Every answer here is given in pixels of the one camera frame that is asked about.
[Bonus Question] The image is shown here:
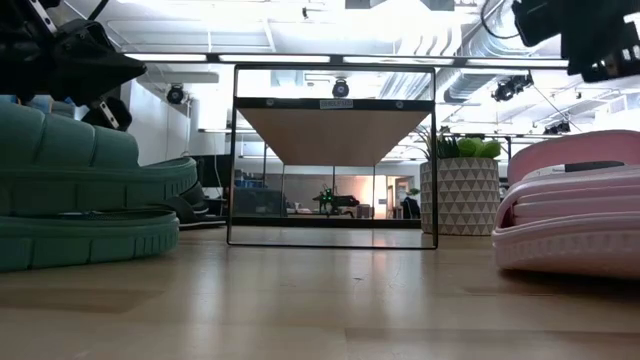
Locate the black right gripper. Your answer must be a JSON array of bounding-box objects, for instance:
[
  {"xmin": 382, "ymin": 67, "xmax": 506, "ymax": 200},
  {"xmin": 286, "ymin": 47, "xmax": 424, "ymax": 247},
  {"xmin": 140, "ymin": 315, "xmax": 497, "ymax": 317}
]
[{"xmin": 559, "ymin": 0, "xmax": 640, "ymax": 84}]

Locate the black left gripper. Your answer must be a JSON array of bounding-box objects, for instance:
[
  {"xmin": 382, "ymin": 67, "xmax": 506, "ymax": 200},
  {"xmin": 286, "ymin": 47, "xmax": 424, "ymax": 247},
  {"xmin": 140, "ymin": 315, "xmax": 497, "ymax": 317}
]
[{"xmin": 0, "ymin": 0, "xmax": 149, "ymax": 133}]

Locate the pink cloth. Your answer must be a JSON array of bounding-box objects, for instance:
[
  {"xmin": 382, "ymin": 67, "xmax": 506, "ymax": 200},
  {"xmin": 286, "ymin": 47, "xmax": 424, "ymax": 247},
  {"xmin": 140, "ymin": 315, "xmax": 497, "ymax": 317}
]
[{"xmin": 505, "ymin": 129, "xmax": 640, "ymax": 204}]

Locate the black slipper with white line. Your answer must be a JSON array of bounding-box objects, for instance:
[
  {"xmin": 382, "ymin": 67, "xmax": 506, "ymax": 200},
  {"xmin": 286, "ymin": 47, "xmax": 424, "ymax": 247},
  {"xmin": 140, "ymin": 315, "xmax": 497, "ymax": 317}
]
[
  {"xmin": 149, "ymin": 197, "xmax": 229, "ymax": 232},
  {"xmin": 172, "ymin": 180, "xmax": 208, "ymax": 214}
]

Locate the teal fabric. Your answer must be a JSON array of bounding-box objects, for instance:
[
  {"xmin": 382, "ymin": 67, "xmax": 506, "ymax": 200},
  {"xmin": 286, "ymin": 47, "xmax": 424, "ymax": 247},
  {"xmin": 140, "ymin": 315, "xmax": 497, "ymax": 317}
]
[{"xmin": 0, "ymin": 209, "xmax": 181, "ymax": 274}]

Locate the black framed wooden shelf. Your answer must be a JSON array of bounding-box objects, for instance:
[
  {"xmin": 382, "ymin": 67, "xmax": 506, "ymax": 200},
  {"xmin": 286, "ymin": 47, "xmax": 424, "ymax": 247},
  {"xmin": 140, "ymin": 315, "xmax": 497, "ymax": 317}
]
[{"xmin": 226, "ymin": 63, "xmax": 440, "ymax": 250}]

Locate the black round spot lamp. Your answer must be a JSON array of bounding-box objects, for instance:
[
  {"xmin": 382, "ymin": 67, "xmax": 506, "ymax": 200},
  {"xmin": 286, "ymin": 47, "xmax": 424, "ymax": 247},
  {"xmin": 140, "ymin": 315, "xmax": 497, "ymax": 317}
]
[{"xmin": 165, "ymin": 83, "xmax": 187, "ymax": 106}]

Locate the teal green foam slipper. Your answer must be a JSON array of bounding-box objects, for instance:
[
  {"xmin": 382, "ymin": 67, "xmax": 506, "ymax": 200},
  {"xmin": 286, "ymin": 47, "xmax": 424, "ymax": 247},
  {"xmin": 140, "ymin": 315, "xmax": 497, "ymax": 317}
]
[{"xmin": 0, "ymin": 102, "xmax": 199, "ymax": 218}]

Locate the black track light cluster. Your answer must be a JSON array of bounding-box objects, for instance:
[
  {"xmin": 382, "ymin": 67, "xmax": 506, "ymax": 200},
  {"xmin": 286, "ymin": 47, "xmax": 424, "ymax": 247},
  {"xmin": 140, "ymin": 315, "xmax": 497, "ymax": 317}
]
[{"xmin": 491, "ymin": 73, "xmax": 535, "ymax": 103}]

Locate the dark computer monitor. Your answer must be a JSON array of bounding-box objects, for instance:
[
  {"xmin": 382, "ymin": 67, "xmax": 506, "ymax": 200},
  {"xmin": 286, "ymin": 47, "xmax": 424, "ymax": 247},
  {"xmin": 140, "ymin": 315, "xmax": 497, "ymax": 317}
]
[{"xmin": 192, "ymin": 154, "xmax": 232, "ymax": 202}]

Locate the green artificial plant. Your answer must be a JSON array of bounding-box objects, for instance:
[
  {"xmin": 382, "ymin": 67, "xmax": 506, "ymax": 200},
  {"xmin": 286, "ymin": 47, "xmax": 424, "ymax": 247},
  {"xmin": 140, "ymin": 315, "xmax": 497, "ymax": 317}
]
[{"xmin": 416, "ymin": 126, "xmax": 503, "ymax": 162}]

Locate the pink foam slipper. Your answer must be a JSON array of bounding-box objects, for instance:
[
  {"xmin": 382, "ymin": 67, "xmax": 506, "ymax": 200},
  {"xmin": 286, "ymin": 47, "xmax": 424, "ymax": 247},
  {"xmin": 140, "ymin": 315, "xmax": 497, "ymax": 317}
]
[{"xmin": 491, "ymin": 188, "xmax": 640, "ymax": 281}]

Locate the white triangle patterned planter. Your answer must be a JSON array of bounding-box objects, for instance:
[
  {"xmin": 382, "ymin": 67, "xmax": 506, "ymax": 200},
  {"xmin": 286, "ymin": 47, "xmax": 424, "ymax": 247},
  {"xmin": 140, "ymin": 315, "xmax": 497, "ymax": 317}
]
[{"xmin": 419, "ymin": 156, "xmax": 502, "ymax": 238}]

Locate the background robot with green light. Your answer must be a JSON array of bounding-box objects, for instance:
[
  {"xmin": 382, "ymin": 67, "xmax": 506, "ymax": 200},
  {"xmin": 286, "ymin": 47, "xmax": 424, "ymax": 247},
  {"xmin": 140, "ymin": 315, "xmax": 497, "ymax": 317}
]
[{"xmin": 312, "ymin": 184, "xmax": 361, "ymax": 217}]

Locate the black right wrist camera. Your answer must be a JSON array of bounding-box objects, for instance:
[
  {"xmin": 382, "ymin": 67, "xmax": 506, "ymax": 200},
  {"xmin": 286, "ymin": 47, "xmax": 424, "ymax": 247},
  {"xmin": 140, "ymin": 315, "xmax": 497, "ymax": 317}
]
[{"xmin": 511, "ymin": 0, "xmax": 564, "ymax": 49}]

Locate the black camera cable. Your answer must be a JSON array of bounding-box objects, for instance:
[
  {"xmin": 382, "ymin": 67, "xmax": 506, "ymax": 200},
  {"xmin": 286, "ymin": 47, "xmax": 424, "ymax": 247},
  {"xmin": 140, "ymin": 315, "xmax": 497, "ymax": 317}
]
[{"xmin": 480, "ymin": 0, "xmax": 521, "ymax": 41}]

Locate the black aluminium rig frame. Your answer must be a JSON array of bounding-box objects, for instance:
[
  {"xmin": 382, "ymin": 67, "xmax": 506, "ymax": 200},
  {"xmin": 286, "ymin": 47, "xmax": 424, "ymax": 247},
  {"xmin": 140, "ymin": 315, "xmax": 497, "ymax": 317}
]
[{"xmin": 119, "ymin": 51, "xmax": 572, "ymax": 70}]

